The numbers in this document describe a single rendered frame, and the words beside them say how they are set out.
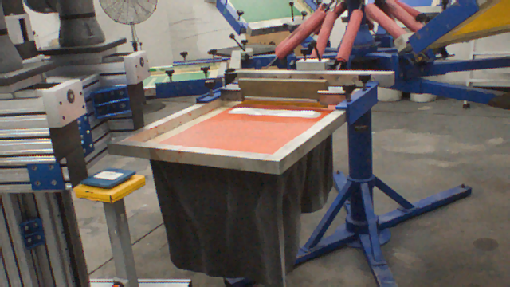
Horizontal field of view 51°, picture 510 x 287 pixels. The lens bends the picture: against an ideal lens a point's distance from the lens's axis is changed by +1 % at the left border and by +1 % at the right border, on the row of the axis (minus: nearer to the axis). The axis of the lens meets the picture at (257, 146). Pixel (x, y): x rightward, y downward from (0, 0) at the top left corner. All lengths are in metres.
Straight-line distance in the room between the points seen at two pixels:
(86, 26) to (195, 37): 5.43
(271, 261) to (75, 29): 0.96
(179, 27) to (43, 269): 5.76
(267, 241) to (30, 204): 0.75
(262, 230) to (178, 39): 6.01
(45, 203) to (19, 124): 0.43
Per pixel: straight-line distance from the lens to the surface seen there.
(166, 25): 7.44
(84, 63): 1.86
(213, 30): 7.05
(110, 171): 1.45
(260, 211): 1.52
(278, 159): 1.31
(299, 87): 1.89
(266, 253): 1.58
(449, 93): 2.31
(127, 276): 1.52
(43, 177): 1.47
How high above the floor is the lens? 1.44
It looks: 18 degrees down
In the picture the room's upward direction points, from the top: 5 degrees counter-clockwise
